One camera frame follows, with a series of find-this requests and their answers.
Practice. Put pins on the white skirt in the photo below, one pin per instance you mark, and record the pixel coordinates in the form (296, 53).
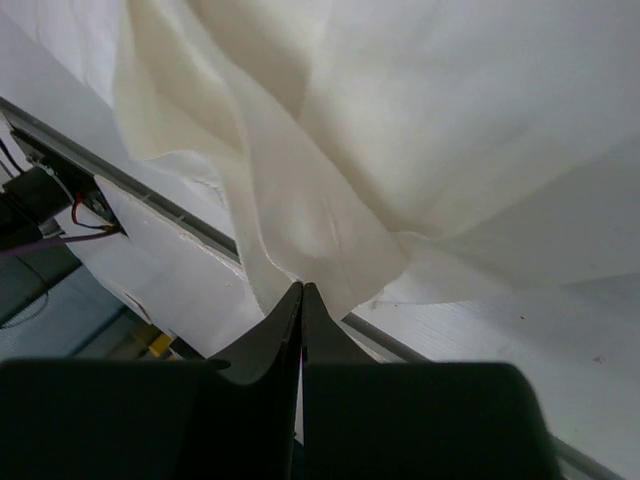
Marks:
(417, 151)

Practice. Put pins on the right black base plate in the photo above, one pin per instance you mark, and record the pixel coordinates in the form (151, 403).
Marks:
(52, 202)

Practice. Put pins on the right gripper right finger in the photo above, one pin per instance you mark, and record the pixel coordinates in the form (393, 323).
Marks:
(423, 420)

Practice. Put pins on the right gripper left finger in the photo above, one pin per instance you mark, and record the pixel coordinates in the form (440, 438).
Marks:
(230, 416)

